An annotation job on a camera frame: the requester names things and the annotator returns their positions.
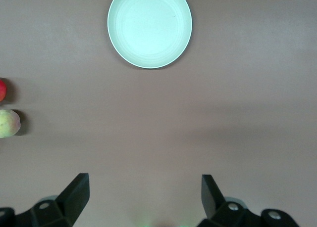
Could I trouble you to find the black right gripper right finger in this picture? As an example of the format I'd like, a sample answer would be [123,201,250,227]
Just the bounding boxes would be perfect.
[197,174,301,227]

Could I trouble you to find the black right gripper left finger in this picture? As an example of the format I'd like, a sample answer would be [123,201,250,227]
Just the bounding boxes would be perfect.
[0,173,90,227]

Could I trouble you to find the yellow-pink peach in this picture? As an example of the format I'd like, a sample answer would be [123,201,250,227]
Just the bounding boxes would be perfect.
[0,109,21,138]

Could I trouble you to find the red pomegranate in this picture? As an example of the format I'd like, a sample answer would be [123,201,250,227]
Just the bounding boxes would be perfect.
[0,78,7,103]

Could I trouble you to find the brown table cloth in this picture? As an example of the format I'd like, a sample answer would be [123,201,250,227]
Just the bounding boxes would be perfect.
[0,0,317,227]

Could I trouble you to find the light green round plate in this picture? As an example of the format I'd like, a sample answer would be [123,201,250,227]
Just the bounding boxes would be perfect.
[107,0,193,70]

